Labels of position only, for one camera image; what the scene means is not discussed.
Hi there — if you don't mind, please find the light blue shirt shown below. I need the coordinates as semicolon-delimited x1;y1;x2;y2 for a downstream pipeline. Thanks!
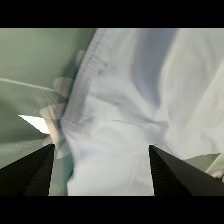
60;28;224;197

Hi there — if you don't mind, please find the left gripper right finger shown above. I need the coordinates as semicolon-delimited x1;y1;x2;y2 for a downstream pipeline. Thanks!
148;144;224;197

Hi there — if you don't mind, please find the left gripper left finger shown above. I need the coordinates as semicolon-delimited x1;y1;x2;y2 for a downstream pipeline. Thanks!
0;143;56;197

